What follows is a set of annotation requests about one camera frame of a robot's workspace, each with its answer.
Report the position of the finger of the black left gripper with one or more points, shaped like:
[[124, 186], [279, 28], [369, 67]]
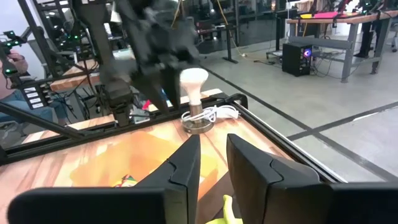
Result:
[[172, 87], [149, 90]]

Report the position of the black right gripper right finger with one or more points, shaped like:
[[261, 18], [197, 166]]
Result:
[[295, 199]]

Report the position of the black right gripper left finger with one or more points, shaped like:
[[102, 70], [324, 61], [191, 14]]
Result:
[[140, 202]]

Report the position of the yellow green crayon box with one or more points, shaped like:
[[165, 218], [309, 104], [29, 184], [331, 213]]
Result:
[[126, 181]]

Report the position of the pale green block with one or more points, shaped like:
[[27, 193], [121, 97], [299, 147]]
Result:
[[228, 213]]

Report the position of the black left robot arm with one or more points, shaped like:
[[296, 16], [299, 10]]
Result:
[[102, 62]]

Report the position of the black side desk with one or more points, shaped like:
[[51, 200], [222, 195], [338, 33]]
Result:
[[222, 34]]

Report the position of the black panel white labels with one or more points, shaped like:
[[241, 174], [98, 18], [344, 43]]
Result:
[[35, 96]]

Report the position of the black computer tower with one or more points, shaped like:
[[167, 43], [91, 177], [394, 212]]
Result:
[[297, 59]]

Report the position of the person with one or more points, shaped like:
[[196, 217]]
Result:
[[18, 93]]

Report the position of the black metal table frame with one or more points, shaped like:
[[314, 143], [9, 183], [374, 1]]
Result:
[[93, 132]]

